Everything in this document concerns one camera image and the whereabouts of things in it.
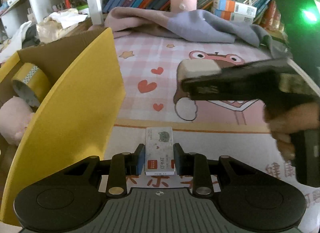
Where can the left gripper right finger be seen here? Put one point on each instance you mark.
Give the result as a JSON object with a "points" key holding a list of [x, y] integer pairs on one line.
{"points": [[194, 165]]}

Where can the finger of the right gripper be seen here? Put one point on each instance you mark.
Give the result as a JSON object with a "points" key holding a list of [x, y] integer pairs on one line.
{"points": [[261, 80]]}

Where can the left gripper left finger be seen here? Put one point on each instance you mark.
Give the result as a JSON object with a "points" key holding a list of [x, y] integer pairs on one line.
{"points": [[122, 166]]}

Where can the small white staple box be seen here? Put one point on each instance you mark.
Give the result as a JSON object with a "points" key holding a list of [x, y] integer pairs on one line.
{"points": [[159, 152]]}

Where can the beige eraser block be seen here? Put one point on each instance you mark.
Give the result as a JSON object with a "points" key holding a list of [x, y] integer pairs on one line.
{"points": [[194, 68]]}

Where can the person right hand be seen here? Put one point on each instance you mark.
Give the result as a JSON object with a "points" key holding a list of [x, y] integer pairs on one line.
{"points": [[284, 123]]}

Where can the pink cartoon desk mat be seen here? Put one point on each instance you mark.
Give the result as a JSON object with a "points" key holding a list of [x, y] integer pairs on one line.
{"points": [[149, 64]]}

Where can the yellow cardboard box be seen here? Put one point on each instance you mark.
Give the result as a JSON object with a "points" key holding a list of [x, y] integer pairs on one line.
{"points": [[75, 118]]}

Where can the orange white box lower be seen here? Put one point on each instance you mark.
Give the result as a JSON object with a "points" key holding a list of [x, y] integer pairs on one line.
{"points": [[232, 16]]}

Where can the orange white box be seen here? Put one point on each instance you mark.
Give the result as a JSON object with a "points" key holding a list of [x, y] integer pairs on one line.
{"points": [[235, 7], [232, 16]]}

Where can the orange white box upper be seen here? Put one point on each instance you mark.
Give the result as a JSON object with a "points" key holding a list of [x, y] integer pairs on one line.
{"points": [[235, 7]]}

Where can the purple grey cloth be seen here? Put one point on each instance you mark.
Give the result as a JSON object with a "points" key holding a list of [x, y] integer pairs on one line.
{"points": [[194, 26]]}

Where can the pink plush toy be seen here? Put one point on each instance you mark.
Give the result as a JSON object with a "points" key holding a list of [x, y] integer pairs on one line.
{"points": [[16, 115]]}

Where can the yellow tape roll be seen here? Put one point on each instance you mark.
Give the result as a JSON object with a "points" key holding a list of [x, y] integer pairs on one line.
{"points": [[31, 84]]}

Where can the white crumpled bag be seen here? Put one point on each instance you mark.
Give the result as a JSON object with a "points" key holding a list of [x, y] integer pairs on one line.
{"points": [[58, 24]]}

